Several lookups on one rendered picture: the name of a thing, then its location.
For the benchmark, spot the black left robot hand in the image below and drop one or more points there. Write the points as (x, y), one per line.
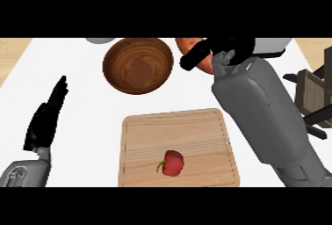
(44, 123)

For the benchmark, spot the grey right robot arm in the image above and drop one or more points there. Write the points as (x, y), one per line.
(264, 117)

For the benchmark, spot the orange sweet potato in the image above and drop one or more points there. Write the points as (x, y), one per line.
(187, 44)

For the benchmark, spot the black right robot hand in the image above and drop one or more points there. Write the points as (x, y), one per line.
(230, 44)

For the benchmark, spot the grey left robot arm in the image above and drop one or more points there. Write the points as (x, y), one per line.
(26, 174)

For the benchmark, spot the brown wooden bowl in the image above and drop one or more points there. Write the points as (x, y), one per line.
(138, 66)

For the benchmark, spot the grey round object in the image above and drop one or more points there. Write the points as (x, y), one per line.
(101, 40)

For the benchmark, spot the pale grey container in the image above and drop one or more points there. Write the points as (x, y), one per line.
(272, 44)

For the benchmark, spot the pale wooden cutting board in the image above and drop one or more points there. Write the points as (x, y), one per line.
(196, 132)

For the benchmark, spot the dark wooden tiered rack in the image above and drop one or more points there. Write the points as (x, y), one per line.
(314, 93)

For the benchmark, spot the red bell pepper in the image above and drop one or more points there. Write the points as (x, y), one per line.
(174, 164)

